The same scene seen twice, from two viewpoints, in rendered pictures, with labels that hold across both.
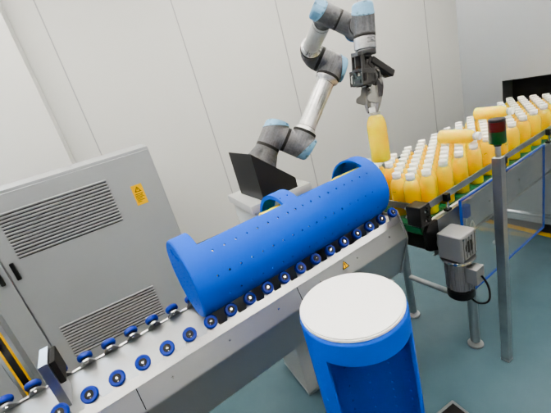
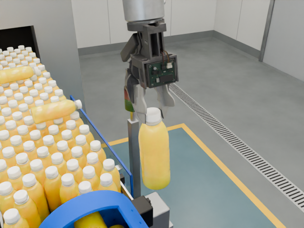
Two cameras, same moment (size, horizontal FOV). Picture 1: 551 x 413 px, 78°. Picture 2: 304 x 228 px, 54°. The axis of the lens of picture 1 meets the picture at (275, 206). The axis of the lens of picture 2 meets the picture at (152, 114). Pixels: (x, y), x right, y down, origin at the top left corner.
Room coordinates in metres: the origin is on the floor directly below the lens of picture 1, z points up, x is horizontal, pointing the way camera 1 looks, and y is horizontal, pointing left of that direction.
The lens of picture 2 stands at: (1.29, 0.11, 1.78)
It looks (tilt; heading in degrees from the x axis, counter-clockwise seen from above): 31 degrees down; 268
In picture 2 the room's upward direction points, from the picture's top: straight up
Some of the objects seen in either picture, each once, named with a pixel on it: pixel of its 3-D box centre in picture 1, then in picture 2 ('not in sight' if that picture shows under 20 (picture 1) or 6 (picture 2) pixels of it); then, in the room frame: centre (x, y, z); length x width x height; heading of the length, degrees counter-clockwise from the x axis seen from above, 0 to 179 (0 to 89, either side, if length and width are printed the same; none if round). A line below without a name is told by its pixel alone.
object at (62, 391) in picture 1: (58, 375); not in sight; (0.83, 0.73, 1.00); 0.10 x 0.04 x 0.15; 28
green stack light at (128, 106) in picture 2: (497, 137); (132, 102); (1.33, -0.95, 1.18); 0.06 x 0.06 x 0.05
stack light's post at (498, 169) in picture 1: (503, 269); (136, 209); (1.33, -0.95, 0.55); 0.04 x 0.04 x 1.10; 28
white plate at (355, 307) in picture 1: (350, 303); not in sight; (0.76, -0.12, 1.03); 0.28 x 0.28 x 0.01
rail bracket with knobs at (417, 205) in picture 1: (417, 215); (138, 215); (1.31, -0.57, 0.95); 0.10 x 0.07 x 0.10; 28
